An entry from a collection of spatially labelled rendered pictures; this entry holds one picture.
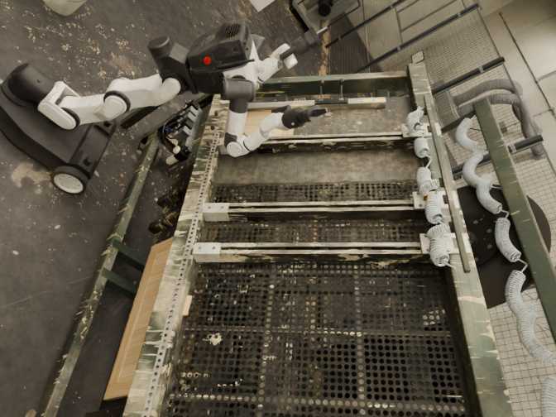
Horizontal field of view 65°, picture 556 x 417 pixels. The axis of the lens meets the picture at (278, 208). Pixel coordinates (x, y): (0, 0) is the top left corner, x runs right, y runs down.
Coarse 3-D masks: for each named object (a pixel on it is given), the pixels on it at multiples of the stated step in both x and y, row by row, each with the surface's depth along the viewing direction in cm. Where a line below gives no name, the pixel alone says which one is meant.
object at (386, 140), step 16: (416, 112) 217; (272, 144) 239; (288, 144) 238; (304, 144) 237; (320, 144) 236; (336, 144) 235; (352, 144) 234; (368, 144) 233; (384, 144) 233; (400, 144) 232
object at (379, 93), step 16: (384, 96) 272; (400, 192) 219; (288, 288) 193; (320, 288) 191; (368, 288) 188; (400, 288) 185; (400, 304) 180; (416, 304) 179; (256, 320) 182; (256, 368) 169; (416, 368) 162; (240, 384) 166; (256, 384) 166; (416, 400) 155; (432, 400) 155; (272, 416) 159; (288, 416) 158; (304, 416) 158; (416, 416) 152; (432, 416) 150
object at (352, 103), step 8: (248, 104) 269; (256, 104) 268; (264, 104) 267; (272, 104) 266; (280, 104) 265; (288, 104) 264; (296, 104) 264; (304, 104) 263; (312, 104) 262; (328, 104) 260; (336, 104) 260; (344, 104) 259; (352, 104) 259; (360, 104) 259; (368, 104) 258; (376, 104) 258; (384, 104) 257
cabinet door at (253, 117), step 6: (252, 114) 265; (258, 114) 265; (264, 114) 264; (246, 120) 263; (252, 120) 262; (258, 120) 262; (246, 126) 259; (252, 126) 259; (258, 126) 258; (246, 132) 255; (252, 132) 255; (276, 132) 252; (282, 132) 251; (288, 132) 251
